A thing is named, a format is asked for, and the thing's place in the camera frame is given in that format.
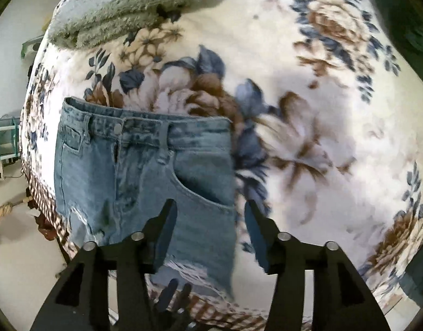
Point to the teal storage rack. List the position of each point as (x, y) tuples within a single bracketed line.
[(9, 138)]

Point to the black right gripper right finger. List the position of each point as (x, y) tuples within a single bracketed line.
[(342, 300)]

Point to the blue denim shorts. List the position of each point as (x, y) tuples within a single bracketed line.
[(114, 169)]

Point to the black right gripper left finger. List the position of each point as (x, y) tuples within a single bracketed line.
[(79, 299)]

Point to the grey folded fluffy towel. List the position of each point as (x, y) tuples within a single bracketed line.
[(83, 24)]

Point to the floral bed blanket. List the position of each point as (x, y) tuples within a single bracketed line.
[(327, 128)]

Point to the dark teal folded comforter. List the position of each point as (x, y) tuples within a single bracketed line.
[(401, 17)]

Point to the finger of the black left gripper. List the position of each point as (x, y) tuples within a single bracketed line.
[(183, 298), (166, 296)]

